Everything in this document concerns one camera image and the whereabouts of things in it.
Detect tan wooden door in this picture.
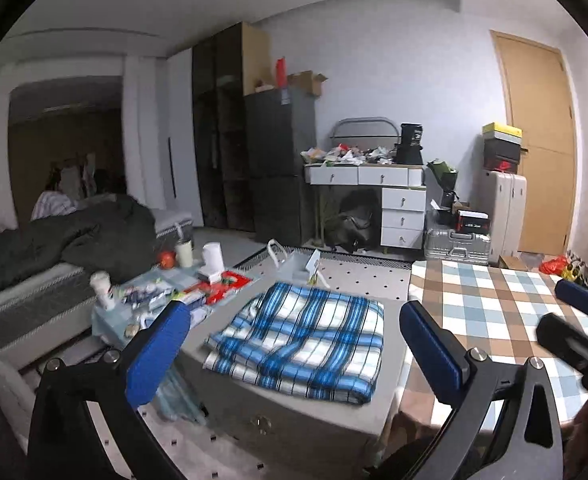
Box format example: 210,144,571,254
492,30,576,256

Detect red round object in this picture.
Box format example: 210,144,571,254
158,250,177,270

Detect white cup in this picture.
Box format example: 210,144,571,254
202,242,225,274

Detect white upright suitcase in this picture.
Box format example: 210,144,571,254
472,170,527,264

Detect black duffel bag under desk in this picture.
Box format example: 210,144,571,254
324,188,381,254

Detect dark blanket on sofa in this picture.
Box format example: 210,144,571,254
0,195,157,292

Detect open cardboard box on fridge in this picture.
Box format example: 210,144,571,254
287,70,327,98

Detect checkered brown blue bedsheet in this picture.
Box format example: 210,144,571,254
409,260,588,426

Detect red plastic bag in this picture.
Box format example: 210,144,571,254
538,256,568,276

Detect grey storage ottoman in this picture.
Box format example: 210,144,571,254
175,278,407,478

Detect silver flat suitcase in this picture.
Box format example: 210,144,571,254
423,228,490,266

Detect stacked shoe boxes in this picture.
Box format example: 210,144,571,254
482,122,523,174

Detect white drawer desk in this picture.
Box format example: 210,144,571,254
305,162,426,252

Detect grey oval mirror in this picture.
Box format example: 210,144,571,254
330,117,401,152

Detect blue white plaid shirt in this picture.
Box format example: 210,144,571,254
203,282,385,405

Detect black shoe box with red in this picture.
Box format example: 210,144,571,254
454,209,490,235

